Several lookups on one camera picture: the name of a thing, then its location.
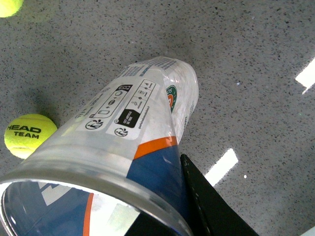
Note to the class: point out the Head Team tennis ball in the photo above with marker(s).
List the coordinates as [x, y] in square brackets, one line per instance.
[26, 133]

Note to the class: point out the clear Wilson tennis ball can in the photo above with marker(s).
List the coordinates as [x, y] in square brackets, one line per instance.
[114, 167]

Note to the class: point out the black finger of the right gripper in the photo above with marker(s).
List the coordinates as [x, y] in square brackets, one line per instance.
[210, 215]

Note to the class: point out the yellow tennis ball top corner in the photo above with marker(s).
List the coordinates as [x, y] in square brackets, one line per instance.
[9, 7]

